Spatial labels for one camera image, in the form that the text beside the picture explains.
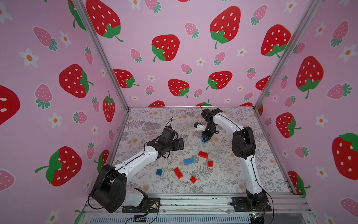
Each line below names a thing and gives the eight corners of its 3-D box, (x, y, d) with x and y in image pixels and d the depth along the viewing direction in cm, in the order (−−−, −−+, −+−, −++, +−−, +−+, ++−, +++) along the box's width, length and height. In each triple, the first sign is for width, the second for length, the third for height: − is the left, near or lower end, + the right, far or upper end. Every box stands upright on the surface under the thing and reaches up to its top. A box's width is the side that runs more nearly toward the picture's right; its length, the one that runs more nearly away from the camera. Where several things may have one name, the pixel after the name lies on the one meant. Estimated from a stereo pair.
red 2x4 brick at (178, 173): (179, 179, 85) (178, 178, 83) (173, 171, 88) (173, 169, 87) (183, 176, 86) (183, 175, 84) (177, 167, 90) (177, 166, 88)
